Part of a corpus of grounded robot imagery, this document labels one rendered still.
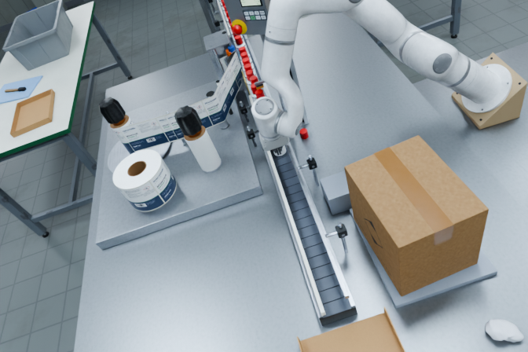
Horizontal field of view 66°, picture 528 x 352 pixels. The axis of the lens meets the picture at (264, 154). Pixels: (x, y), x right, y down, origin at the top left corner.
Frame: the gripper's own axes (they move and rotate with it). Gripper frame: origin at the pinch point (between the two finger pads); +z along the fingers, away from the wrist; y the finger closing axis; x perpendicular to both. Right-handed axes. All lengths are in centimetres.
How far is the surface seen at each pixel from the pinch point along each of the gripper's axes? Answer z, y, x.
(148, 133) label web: 5, 50, -31
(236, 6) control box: -34, -3, -42
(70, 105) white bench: 52, 110, -101
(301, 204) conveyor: -2.0, -1.2, 24.4
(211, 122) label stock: 10.6, 23.0, -28.6
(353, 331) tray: -13, -2, 68
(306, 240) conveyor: -6.9, 1.3, 38.2
